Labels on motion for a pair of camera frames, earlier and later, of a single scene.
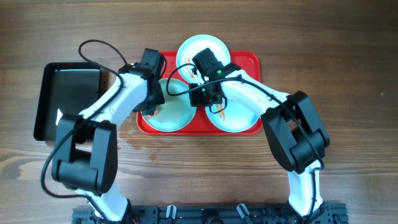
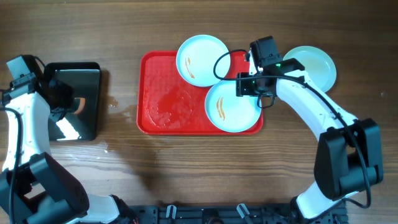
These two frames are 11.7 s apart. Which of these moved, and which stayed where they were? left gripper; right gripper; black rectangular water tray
Moved: right gripper; left gripper
Stayed: black rectangular water tray
